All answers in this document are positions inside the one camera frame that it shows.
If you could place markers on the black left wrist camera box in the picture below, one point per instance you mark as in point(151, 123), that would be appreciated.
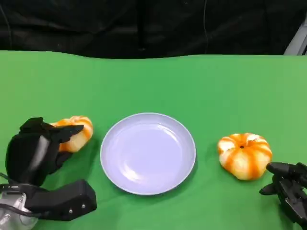
point(62, 201)

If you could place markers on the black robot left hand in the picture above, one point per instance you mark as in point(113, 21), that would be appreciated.
point(26, 155)

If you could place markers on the green table cloth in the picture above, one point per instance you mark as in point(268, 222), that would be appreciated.
point(153, 91)

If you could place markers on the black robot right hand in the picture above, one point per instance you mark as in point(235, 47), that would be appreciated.
point(291, 189)

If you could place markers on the lilac plate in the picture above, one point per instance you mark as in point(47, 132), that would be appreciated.
point(148, 155)

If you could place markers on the black backdrop curtain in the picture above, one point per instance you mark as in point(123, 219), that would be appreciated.
point(120, 26)

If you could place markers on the orange white toy bread roll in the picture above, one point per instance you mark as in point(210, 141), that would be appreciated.
point(84, 127)
point(244, 157)

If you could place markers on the grey metal frame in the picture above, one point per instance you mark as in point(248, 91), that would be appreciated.
point(297, 40)

